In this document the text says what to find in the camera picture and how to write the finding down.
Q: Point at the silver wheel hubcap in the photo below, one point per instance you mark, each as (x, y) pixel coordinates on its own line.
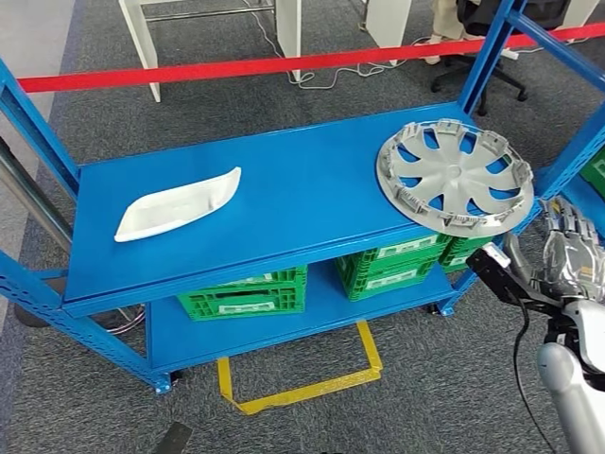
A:
(453, 172)

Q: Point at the blue metal shelf rack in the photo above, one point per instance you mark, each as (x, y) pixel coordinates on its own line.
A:
(584, 210)
(284, 200)

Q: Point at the white plastic trim part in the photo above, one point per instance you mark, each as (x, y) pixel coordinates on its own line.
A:
(170, 210)

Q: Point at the red barrier belt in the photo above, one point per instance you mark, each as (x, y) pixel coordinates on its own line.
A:
(236, 66)

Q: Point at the white desk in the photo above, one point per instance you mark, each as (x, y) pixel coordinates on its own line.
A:
(142, 50)
(388, 31)

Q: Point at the black robot left foot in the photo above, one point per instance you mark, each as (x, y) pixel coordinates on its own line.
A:
(172, 438)

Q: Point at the person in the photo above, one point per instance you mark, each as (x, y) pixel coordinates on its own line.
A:
(444, 19)

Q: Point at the black office chair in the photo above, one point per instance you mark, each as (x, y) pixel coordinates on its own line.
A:
(477, 15)

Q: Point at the white power strip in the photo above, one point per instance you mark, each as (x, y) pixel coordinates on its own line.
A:
(510, 54)

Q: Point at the black stanchion post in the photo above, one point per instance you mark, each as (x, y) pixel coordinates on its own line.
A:
(33, 313)

